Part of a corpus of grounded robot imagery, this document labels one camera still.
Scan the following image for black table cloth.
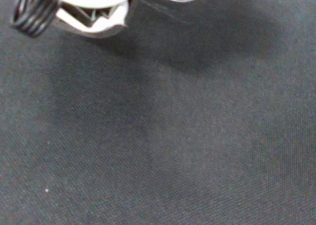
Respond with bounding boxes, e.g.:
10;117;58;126
0;0;316;225

